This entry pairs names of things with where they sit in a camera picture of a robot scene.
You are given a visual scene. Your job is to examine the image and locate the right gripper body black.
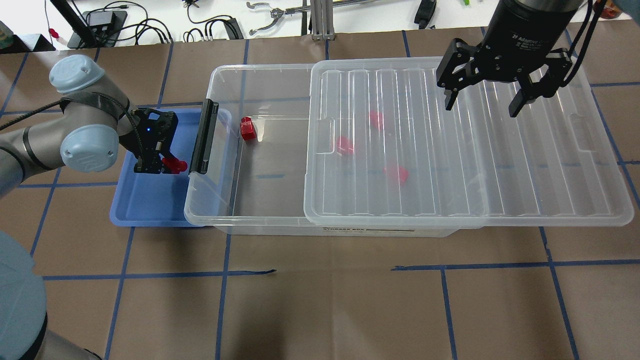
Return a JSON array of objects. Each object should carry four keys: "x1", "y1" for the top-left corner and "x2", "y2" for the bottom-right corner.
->
[{"x1": 436, "y1": 0, "x2": 581, "y2": 98}]

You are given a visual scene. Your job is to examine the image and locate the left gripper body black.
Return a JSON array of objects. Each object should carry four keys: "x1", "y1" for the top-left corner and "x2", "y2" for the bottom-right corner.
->
[{"x1": 119, "y1": 108, "x2": 179, "y2": 174}]

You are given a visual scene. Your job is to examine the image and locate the clear plastic box lid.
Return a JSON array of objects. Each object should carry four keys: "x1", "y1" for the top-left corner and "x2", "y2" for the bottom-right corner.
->
[{"x1": 302, "y1": 57, "x2": 634, "y2": 230}]

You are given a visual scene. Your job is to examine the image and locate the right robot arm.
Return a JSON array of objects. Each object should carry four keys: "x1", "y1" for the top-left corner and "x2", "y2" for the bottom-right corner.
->
[{"x1": 436, "y1": 0, "x2": 581, "y2": 117}]

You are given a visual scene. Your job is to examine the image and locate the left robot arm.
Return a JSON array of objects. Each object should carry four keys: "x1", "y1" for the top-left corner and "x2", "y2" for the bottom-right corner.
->
[{"x1": 1, "y1": 54, "x2": 188, "y2": 360}]

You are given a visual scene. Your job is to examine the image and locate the clear plastic storage box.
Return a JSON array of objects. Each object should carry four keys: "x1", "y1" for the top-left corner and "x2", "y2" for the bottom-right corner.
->
[{"x1": 183, "y1": 57, "x2": 489, "y2": 237}]

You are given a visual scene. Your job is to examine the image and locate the blue plastic tray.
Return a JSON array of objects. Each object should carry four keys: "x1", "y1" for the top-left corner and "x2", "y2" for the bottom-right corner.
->
[{"x1": 109, "y1": 108, "x2": 240, "y2": 227}]

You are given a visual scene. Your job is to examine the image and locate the red block under lid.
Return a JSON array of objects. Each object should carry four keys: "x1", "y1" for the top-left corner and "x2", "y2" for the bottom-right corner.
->
[
  {"x1": 383, "y1": 165, "x2": 410, "y2": 187},
  {"x1": 369, "y1": 111, "x2": 386, "y2": 132},
  {"x1": 335, "y1": 136, "x2": 355, "y2": 157}
]

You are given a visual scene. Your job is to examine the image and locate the black power adapter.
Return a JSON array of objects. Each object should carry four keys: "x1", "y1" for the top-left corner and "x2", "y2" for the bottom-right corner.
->
[{"x1": 413, "y1": 0, "x2": 438, "y2": 30}]

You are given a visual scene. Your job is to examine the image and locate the black monitor stand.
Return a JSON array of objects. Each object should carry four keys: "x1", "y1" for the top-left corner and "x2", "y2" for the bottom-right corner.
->
[{"x1": 49, "y1": 0, "x2": 128, "y2": 50}]

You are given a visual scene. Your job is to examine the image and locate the small red cap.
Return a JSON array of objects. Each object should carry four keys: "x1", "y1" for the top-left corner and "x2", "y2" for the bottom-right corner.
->
[{"x1": 48, "y1": 28, "x2": 60, "y2": 39}]

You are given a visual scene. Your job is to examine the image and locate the black box latch handle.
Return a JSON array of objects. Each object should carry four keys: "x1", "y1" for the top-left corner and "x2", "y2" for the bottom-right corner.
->
[{"x1": 189, "y1": 98, "x2": 220, "y2": 174}]

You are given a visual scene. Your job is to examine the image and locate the aluminium frame post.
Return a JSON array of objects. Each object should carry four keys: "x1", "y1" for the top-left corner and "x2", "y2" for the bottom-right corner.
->
[{"x1": 309, "y1": 0, "x2": 335, "y2": 41}]

